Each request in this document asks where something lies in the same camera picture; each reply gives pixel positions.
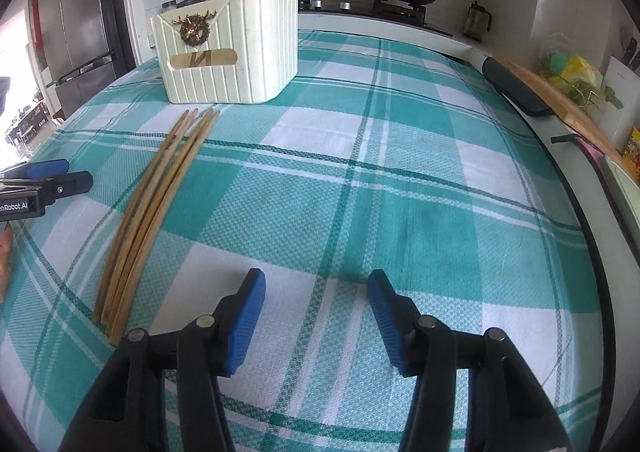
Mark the wooden cutting board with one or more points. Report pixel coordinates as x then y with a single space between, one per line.
565 109

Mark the french press kettle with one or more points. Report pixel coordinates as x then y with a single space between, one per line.
477 22

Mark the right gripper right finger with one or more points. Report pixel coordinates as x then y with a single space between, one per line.
395 315

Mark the grey refrigerator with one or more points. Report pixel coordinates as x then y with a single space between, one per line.
81 47

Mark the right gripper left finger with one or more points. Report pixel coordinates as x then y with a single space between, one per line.
236 316

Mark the wooden chopstick on cloth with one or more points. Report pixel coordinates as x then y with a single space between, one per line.
135 242

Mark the yellow snack tin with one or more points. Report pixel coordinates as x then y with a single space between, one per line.
631 154

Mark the yellow green produce bag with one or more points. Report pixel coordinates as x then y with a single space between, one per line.
573 75

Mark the cream ribbed utensil holder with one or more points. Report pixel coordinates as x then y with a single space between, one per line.
227 51

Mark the teal plaid tablecloth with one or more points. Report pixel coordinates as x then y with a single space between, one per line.
378 155

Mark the black gas stove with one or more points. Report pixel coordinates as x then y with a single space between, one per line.
411 16

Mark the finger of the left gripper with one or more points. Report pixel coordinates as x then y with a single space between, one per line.
37 170
66 185

